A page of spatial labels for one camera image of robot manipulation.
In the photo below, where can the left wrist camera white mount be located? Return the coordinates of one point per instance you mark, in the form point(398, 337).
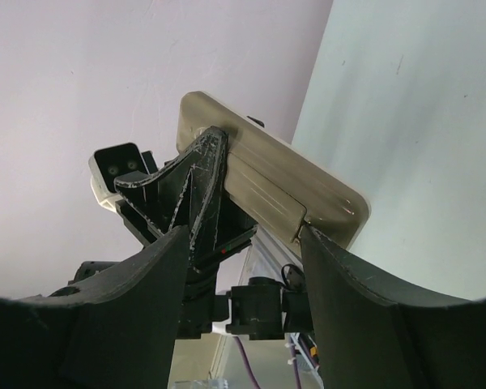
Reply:
point(108, 163)

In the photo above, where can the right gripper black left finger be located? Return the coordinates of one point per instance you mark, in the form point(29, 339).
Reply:
point(115, 329)

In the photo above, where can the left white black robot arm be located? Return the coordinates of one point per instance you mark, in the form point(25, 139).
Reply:
point(262, 309)

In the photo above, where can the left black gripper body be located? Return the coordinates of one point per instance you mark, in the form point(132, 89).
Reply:
point(219, 235)

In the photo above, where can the white remote control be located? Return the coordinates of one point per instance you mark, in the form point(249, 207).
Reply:
point(270, 181)

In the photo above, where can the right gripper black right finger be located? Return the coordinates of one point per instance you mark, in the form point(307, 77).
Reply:
point(375, 330)

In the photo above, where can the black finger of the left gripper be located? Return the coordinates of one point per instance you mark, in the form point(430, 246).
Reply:
point(187, 191)
point(257, 121)

